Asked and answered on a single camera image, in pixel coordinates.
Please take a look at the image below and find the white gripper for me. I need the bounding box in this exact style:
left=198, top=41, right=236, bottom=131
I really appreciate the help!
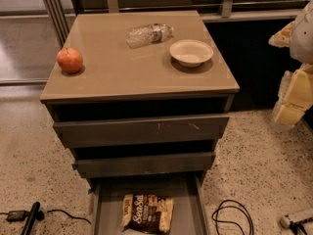
left=268, top=0, right=313, bottom=127

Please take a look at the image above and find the brown sea salt chip bag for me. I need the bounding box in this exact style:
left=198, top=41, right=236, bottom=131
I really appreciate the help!
left=121, top=194, right=174, bottom=234

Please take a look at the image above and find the top grey drawer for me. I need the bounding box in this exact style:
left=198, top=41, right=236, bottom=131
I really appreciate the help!
left=54, top=115, right=229, bottom=148

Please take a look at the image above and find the grey drawer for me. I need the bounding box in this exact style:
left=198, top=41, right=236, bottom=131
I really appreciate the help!
left=75, top=152, right=215, bottom=178
left=54, top=115, right=229, bottom=148

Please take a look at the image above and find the middle grey drawer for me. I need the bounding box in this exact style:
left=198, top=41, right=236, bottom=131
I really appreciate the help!
left=75, top=152, right=215, bottom=178

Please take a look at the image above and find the grey drawer cabinet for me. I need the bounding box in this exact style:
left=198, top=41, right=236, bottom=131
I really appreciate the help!
left=39, top=10, right=241, bottom=235

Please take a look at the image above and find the open bottom drawer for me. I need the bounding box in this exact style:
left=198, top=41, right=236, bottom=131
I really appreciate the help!
left=91, top=173, right=209, bottom=235

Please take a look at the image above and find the white paper bowl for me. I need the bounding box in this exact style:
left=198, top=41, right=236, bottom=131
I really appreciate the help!
left=169, top=39, right=214, bottom=68

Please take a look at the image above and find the clear plastic water bottle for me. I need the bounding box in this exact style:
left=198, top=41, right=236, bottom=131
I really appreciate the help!
left=125, top=23, right=174, bottom=49

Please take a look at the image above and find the white power strip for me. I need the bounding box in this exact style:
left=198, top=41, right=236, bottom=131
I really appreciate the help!
left=280, top=208, right=313, bottom=228

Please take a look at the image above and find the red apple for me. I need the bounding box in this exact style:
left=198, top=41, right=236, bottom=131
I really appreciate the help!
left=57, top=47, right=83, bottom=73

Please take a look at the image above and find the black bar tool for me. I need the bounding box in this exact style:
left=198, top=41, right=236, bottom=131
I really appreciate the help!
left=21, top=202, right=45, bottom=235

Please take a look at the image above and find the black power adapter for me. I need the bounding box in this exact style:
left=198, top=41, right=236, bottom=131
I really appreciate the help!
left=6, top=211, right=28, bottom=222

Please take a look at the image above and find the coiled black cable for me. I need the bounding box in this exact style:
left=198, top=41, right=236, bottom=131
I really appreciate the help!
left=211, top=199, right=255, bottom=235

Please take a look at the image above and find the thin black floor cable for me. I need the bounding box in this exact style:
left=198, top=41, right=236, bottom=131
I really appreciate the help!
left=46, top=209, right=92, bottom=225

